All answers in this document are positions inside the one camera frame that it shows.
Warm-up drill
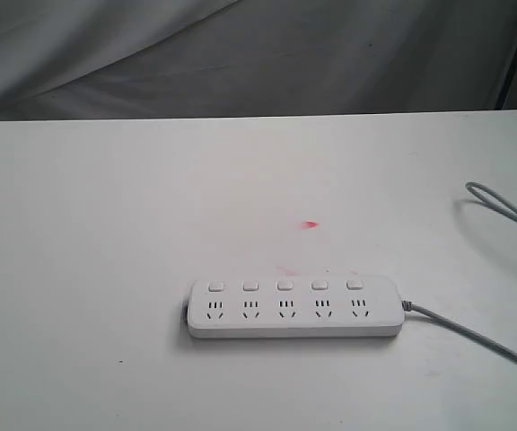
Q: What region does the white backdrop cloth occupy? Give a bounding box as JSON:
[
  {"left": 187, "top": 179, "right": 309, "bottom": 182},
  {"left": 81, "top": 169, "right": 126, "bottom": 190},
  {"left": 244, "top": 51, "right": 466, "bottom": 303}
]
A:
[{"left": 0, "top": 1, "right": 517, "bottom": 120}]

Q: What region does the white five-outlet power strip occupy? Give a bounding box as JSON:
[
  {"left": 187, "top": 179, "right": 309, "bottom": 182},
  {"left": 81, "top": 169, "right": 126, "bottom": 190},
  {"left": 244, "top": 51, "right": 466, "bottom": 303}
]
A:
[{"left": 187, "top": 274, "right": 405, "bottom": 339}]

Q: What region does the grey power cable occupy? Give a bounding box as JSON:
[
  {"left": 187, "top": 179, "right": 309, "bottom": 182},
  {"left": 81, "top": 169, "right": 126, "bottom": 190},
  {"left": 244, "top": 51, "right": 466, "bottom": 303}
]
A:
[{"left": 400, "top": 166, "right": 517, "bottom": 381}]

